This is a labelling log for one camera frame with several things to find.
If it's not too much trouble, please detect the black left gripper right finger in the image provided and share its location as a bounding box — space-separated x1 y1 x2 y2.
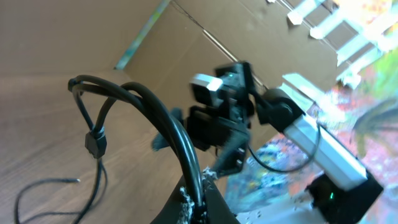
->
202 167 239 224

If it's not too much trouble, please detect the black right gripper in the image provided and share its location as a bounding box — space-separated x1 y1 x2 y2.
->
152 105 252 178

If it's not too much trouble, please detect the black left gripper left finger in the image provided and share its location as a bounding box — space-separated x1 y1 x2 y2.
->
150 184 195 224

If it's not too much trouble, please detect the thick black USB cable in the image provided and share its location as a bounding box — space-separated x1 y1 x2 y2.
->
67 74 205 218

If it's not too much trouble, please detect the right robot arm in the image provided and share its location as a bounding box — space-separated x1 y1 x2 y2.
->
154 62 383 223

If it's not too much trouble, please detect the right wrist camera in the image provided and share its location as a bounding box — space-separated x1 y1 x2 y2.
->
190 73 228 108

